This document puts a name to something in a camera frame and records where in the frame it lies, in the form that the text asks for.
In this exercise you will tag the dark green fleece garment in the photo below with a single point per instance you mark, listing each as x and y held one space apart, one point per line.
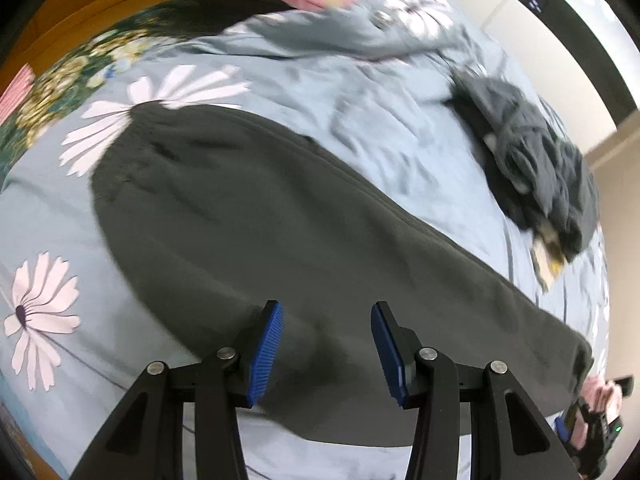
211 212

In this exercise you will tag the dark floral blanket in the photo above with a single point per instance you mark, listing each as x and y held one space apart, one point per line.
77 75

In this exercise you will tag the black and white wardrobe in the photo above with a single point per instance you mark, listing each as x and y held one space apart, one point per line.
604 44

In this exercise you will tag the blue floral bed quilt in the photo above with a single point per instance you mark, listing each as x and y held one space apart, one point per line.
371 84

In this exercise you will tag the right hand in black glove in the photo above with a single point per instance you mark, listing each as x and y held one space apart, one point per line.
601 397

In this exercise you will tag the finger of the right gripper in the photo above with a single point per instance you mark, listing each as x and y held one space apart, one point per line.
561 430

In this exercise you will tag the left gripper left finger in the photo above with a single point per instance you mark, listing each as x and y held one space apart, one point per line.
142 438

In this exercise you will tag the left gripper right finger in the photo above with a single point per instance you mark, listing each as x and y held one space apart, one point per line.
510 437

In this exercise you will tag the orange wooden headboard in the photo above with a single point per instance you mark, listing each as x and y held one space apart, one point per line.
58 26

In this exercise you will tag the crumpled grey blue clothing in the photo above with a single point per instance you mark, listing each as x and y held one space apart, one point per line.
541 180

